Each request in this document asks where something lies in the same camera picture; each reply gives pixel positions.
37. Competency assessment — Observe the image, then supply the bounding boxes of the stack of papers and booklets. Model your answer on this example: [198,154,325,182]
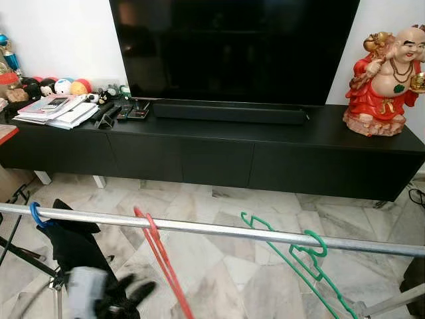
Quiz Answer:
[13,93,100,129]

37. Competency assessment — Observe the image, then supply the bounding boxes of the green plastic hanger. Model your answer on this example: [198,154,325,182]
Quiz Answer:
[240,211,359,319]

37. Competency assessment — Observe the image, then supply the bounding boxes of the light wooden cabinet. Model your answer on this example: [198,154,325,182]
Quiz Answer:
[0,166,33,201]

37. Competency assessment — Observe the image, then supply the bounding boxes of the gold and blue trophy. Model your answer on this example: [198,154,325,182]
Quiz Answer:
[0,33,24,77]

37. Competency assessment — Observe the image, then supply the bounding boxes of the black floor cable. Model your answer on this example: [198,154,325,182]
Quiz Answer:
[407,188,425,205]

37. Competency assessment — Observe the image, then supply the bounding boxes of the red plastic hanger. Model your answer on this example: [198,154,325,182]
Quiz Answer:
[133,206,195,319]

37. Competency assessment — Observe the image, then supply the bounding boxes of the dark sofa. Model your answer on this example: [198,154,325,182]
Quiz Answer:
[400,256,425,318]

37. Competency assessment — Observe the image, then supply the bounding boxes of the white round toy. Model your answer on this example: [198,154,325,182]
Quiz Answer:
[53,78,72,96]

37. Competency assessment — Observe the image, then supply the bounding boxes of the red laughing Buddha statue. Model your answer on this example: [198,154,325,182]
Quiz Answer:
[343,25,425,138]

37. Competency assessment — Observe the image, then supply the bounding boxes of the small toy figurines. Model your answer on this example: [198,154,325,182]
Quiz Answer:
[96,83,133,104]

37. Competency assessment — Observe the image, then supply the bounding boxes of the orange round toy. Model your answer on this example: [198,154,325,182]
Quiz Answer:
[70,78,92,96]

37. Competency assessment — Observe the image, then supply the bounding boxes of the small black gadget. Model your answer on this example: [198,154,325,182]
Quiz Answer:
[120,98,152,120]

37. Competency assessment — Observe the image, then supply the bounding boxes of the jar with red lid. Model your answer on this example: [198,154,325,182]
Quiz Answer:
[0,70,27,104]

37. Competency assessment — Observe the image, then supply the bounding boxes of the large black television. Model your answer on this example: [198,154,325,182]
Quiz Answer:
[110,0,361,106]

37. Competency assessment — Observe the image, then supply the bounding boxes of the blue plastic hanger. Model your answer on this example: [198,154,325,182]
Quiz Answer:
[29,201,54,230]

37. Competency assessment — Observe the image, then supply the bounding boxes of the silver metal clothes rack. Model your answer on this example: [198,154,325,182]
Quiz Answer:
[0,193,425,319]

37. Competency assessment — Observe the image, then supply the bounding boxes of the long black TV console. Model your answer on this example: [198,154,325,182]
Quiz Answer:
[0,100,425,202]

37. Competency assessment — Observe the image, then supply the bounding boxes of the black shirt with logo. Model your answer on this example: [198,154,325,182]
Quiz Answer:
[41,198,114,293]

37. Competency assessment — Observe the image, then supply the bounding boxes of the black remote control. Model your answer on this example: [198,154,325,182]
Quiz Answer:
[90,100,124,130]

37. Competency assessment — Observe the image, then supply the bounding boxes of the black soundbar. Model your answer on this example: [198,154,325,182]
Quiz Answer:
[152,100,309,126]

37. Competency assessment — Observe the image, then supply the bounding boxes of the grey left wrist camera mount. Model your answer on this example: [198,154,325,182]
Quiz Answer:
[66,267,108,319]

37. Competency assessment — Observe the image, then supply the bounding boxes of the black and red plush toy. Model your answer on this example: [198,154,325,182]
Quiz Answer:
[39,76,57,97]

